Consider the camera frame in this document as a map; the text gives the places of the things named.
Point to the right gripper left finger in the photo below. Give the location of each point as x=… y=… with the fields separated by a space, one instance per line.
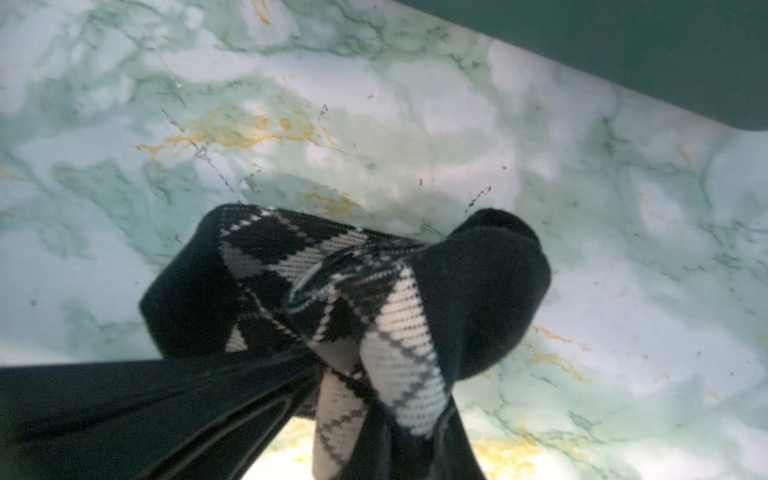
x=380 y=449

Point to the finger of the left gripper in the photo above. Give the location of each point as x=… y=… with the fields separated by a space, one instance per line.
x=190 y=418

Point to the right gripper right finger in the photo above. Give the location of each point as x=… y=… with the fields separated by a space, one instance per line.
x=453 y=458

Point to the black grey argyle sock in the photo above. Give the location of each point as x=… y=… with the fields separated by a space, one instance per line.
x=389 y=319

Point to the green compartment tray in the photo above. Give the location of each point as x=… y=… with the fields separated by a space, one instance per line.
x=709 y=57

